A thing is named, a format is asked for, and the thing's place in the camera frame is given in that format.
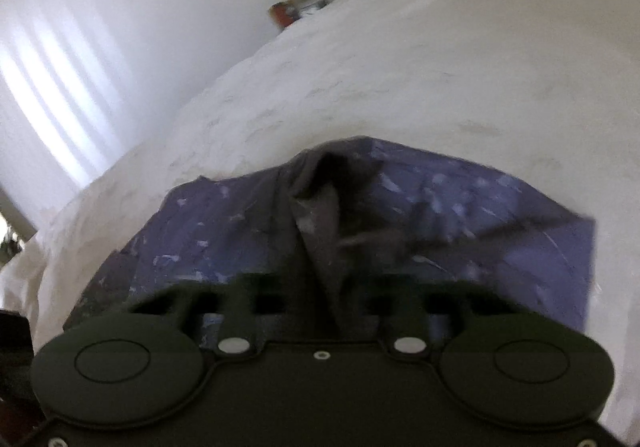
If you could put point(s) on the white bedspread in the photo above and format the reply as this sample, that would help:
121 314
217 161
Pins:
425 57

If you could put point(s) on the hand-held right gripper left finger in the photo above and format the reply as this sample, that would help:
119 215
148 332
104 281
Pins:
265 297

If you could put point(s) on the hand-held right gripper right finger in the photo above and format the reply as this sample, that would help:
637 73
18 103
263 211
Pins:
382 297

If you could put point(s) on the red box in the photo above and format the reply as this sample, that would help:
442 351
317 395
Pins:
287 9

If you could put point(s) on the purple patterned hooded jacket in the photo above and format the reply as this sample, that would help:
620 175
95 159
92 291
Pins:
210 232

